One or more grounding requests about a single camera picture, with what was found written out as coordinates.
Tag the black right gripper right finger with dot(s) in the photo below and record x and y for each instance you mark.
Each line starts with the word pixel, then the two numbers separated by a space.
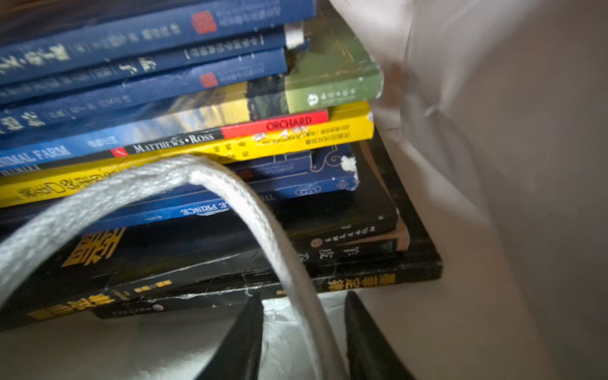
pixel 369 354

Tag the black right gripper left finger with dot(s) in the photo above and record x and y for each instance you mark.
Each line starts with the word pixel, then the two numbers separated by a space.
pixel 239 354

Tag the beige canvas tote bag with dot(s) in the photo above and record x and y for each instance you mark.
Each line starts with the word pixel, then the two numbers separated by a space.
pixel 495 116

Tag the navy blue book top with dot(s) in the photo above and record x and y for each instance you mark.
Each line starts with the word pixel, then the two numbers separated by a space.
pixel 39 38

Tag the navy blue book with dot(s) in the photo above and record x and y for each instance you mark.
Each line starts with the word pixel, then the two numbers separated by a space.
pixel 287 36
pixel 39 38
pixel 136 92

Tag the bottom black book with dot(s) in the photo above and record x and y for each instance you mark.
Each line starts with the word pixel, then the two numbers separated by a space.
pixel 367 238

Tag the black book yellow characters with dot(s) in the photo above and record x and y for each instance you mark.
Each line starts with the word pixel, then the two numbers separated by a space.
pixel 106 268

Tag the blue Prince book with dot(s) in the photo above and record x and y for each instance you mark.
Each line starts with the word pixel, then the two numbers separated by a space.
pixel 279 177

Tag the yellow spine book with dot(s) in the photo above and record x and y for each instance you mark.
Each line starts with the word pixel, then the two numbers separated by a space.
pixel 346 124

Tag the Orchard black red book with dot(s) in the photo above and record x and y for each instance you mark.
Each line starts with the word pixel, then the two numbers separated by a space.
pixel 36 153

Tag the Animal Farm book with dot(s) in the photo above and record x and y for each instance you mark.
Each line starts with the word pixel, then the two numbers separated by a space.
pixel 332 68

